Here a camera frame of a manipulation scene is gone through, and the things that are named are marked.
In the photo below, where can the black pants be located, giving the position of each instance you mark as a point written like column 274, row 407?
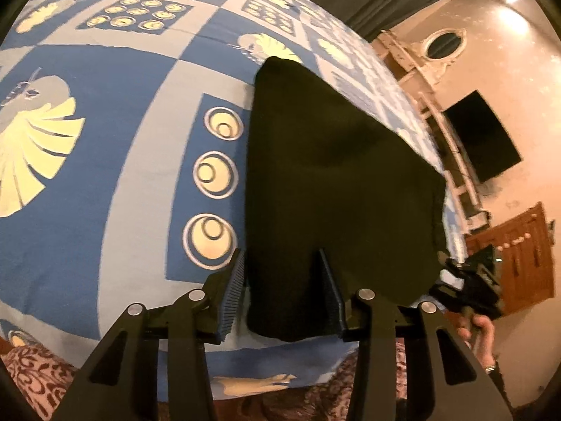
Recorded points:
column 342, row 184

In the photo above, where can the white television cabinet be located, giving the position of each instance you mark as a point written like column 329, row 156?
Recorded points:
column 460, row 184

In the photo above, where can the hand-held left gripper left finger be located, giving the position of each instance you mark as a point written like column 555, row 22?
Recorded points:
column 230, row 298

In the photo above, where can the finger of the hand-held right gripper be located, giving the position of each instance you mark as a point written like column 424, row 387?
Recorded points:
column 453, row 269

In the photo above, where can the blue patterned bedspread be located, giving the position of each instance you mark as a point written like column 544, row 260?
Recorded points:
column 109, row 184

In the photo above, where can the wooden cabinet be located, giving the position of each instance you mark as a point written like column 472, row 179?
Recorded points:
column 521, row 263

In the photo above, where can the black flat television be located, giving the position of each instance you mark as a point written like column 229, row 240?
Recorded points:
column 482, row 136

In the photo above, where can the white dressing table with mirror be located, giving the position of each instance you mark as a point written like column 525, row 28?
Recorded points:
column 420, row 52

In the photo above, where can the person's right hand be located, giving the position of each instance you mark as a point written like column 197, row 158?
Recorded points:
column 480, row 337

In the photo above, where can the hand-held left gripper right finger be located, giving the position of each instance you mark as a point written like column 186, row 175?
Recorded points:
column 331, row 298

